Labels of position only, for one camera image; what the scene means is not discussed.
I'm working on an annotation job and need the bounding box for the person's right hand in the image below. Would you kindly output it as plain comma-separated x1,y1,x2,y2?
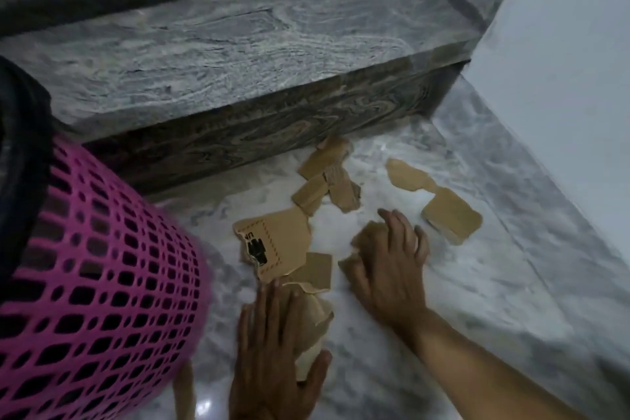
339,209,430,333

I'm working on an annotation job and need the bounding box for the person's left hand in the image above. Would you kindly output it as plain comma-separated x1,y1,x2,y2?
228,278,334,420

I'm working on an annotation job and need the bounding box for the small torn brown cardboard scrap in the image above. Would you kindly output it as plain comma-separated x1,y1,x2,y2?
339,220,390,284

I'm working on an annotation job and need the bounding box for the person's right forearm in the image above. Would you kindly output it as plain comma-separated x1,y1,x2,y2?
401,309,589,420

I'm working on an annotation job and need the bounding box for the scattered pile of cardboard pieces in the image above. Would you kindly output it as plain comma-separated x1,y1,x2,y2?
233,136,484,293

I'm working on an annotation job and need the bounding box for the pink plastic mesh basket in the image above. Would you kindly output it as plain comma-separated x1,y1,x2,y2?
0,132,213,420

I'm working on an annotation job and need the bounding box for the grey marble stair step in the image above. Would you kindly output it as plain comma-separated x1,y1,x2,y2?
0,0,487,195

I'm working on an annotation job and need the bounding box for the black bin liner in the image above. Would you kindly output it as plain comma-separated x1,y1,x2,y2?
0,56,54,285

